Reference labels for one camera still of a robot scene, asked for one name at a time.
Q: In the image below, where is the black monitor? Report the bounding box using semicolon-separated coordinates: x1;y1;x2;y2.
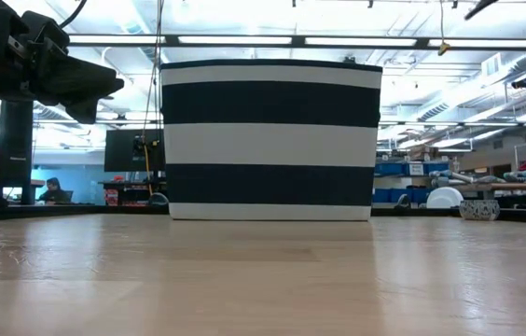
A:
104;129;166;173

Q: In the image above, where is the person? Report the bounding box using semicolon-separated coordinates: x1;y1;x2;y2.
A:
37;176;71;205

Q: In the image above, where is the navy white striped fabric bin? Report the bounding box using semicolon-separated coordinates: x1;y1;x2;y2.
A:
159;58;384;223

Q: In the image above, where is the blue storage bin row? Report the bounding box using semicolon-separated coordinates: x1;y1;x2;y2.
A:
374;161;450;177
373;188;432;204

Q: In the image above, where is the small patterned bowl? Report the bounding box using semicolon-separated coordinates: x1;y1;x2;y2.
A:
458;199;501;221

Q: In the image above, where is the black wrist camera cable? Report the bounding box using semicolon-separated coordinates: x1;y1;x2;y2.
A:
57;0;90;29

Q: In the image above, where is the black overhead frame beam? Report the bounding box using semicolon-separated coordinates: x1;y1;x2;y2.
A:
66;33;526;52

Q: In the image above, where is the hanging yellow-tipped cable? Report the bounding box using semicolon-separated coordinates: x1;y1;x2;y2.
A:
437;0;451;57

